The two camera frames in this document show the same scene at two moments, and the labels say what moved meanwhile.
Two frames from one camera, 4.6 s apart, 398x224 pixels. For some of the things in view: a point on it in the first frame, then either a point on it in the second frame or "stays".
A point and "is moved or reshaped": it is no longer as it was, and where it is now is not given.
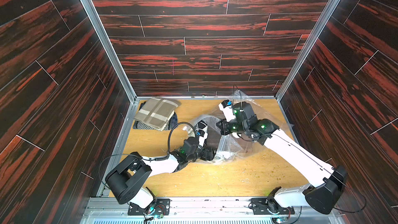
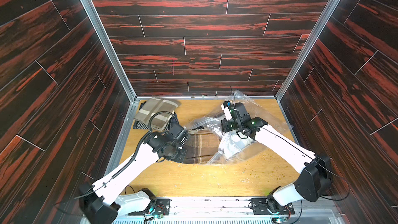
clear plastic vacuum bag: (228, 147) is moved or reshaped
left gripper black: (209, 157) -> (182, 157)
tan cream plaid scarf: (156, 112) stays
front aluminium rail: (106, 210) stays
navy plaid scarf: (173, 121) stays
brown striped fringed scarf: (213, 138) is moved or reshaped
